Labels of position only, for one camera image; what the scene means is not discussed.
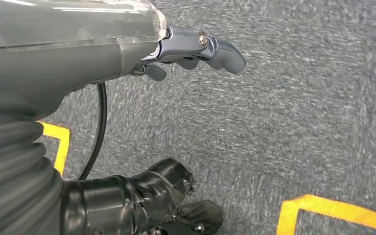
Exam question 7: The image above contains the yellow floor tape corner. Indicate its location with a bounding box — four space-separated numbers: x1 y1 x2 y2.
37 120 71 176

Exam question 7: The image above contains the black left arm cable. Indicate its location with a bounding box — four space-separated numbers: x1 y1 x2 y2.
77 82 108 181

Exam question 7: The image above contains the yellow floor tape square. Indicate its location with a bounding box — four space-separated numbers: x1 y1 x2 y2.
276 194 376 235

